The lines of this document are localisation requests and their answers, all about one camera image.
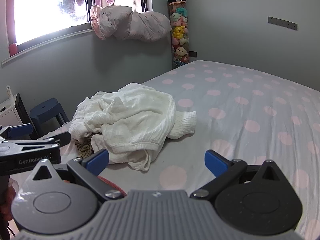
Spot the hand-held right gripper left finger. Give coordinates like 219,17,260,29
32,149,123,201

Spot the red curtain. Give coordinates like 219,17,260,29
0,0,18,57

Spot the white cabinet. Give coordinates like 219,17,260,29
0,93,32,130

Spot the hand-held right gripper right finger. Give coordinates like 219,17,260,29
189,149,286,201

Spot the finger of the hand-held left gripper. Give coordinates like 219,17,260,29
0,131,72,153
0,124,34,141

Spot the person's left hand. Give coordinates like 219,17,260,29
0,186,17,222

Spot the clear tube of plush toys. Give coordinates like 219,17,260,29
168,1,191,70

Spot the window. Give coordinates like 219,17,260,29
0,0,153,64

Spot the brown striped garment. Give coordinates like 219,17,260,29
75,134,103,160

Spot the blue stool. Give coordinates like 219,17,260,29
29,98,70,137

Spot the white crinkled garment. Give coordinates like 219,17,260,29
68,82,197,172

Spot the grey wall plate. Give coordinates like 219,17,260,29
268,16,298,32

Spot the pink pillow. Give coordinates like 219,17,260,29
89,4,171,42

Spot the red braided cord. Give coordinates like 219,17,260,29
96,176,126,198

